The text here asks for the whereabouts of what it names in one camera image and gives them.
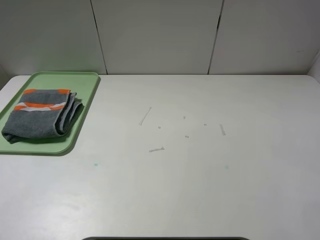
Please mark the clear tape strip right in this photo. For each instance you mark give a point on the clear tape strip right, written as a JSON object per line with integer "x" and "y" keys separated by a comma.
{"x": 222, "y": 130}

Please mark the grey towel with orange stripes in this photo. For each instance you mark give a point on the grey towel with orange stripes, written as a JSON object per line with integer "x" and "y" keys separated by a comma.
{"x": 42, "y": 114}

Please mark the clear tape strip lower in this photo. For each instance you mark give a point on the clear tape strip lower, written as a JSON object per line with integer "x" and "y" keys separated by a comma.
{"x": 157, "y": 149}

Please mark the clear tape strip upper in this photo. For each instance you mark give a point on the clear tape strip upper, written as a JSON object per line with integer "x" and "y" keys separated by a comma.
{"x": 144, "y": 117}

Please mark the light green plastic tray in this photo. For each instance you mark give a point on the light green plastic tray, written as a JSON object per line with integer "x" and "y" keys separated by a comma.
{"x": 84, "y": 84}

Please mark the clear tape strip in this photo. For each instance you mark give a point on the clear tape strip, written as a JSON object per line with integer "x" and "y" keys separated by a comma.
{"x": 144, "y": 117}
{"x": 157, "y": 149}
{"x": 222, "y": 130}

